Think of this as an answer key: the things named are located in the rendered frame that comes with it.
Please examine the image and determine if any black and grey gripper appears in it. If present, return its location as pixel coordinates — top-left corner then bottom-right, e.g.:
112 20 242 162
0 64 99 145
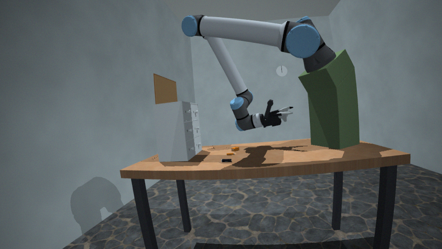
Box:
260 106 293 128

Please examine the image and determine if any grey drawer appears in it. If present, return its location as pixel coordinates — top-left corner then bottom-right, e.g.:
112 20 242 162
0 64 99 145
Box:
184 121 194 140
186 139 195 159
191 104 199 120
182 103 192 121
193 120 200 137
194 136 202 153

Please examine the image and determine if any white chest of drawers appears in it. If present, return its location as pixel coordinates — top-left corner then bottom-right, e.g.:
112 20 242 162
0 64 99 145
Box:
153 101 202 162

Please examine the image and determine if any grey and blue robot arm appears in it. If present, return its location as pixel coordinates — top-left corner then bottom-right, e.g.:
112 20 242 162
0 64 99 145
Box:
181 15 336 131

